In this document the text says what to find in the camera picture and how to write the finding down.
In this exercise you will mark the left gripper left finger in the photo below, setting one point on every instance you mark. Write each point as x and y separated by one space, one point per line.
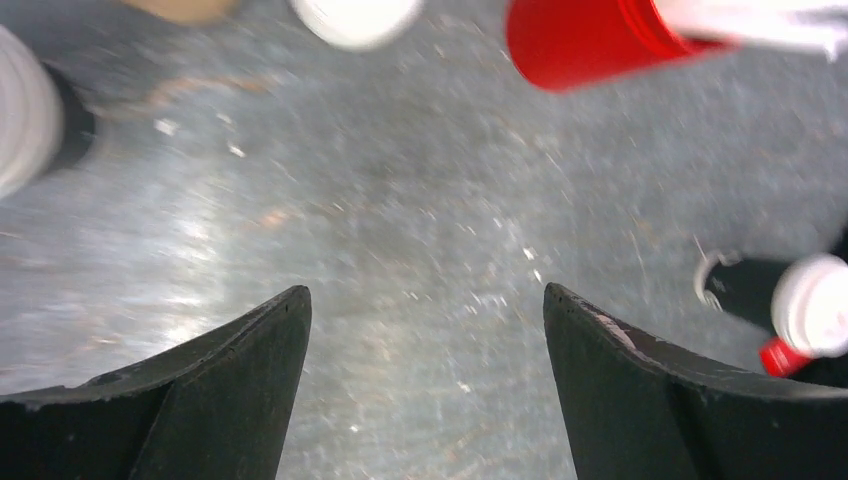
215 407

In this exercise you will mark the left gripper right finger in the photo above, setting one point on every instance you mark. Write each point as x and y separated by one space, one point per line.
638 407

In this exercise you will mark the black paper coffee cup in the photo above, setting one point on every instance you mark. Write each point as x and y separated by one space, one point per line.
739 285

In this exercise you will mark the white cup lid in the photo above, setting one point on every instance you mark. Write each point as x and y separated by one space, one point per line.
809 307

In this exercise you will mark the stack of paper cups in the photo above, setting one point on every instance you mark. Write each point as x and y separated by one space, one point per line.
45 125

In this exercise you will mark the red tag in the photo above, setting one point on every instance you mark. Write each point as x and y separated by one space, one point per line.
778 359

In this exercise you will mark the red straw holder cup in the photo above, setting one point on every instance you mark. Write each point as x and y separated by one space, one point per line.
559 45

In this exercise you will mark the brown cardboard cup carrier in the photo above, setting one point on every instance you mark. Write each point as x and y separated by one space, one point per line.
186 12

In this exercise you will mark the stack of white lids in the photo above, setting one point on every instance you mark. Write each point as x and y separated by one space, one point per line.
357 25

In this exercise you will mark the bundle of wrapped straws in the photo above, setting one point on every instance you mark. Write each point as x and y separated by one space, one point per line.
817 27

